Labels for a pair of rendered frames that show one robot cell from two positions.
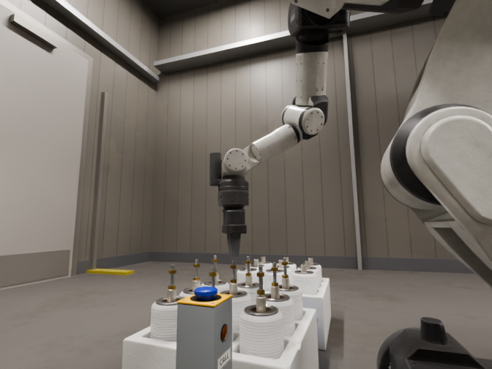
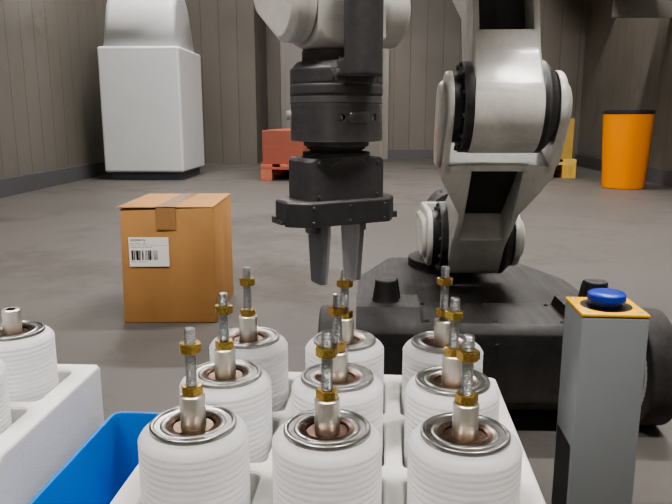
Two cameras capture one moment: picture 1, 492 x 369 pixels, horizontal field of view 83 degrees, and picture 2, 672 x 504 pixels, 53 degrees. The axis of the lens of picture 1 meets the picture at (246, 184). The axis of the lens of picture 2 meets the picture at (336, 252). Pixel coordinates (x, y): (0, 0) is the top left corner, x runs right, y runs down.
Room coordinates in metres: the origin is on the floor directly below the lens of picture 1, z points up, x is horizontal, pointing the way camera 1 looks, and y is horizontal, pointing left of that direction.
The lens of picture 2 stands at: (0.99, 0.66, 0.52)
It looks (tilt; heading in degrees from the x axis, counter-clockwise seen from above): 11 degrees down; 253
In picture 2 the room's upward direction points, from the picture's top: straight up
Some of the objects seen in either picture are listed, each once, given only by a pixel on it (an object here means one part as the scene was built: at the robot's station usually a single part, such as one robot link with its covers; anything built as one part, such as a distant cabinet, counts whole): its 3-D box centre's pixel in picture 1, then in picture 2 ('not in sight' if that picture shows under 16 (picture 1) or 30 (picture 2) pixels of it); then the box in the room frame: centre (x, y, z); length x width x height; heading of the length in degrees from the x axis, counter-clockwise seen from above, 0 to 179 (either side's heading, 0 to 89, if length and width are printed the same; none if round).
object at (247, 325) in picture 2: (285, 283); (248, 328); (0.87, -0.12, 0.26); 0.02 x 0.02 x 0.03
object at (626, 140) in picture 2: not in sight; (625, 149); (-2.52, -3.53, 0.29); 0.37 x 0.36 x 0.57; 71
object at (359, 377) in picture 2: (233, 293); (337, 377); (0.80, 0.04, 0.25); 0.08 x 0.08 x 0.01
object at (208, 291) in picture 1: (206, 294); (606, 300); (0.50, 0.07, 0.32); 0.04 x 0.04 x 0.02
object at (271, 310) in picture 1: (261, 310); (442, 343); (0.65, -0.03, 0.25); 0.08 x 0.08 x 0.01
